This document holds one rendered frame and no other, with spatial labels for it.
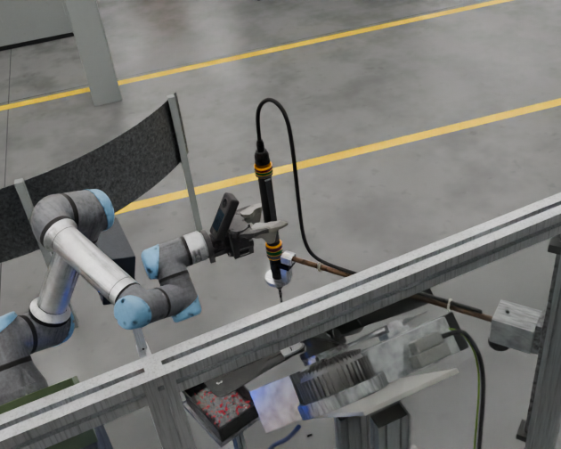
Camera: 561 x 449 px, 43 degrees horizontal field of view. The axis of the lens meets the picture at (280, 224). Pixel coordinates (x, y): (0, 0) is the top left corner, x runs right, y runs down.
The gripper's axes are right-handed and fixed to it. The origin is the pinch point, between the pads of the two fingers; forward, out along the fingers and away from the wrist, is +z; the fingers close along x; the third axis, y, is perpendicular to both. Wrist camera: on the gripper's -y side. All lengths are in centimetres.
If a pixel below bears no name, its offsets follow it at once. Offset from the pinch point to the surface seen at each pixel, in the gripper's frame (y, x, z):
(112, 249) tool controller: 40, -61, -38
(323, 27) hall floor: 167, -463, 239
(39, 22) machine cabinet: 145, -607, -10
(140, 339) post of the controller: 74, -50, -39
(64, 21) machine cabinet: 149, -604, 13
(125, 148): 78, -192, -10
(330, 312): -40, 75, -21
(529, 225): -41, 75, 11
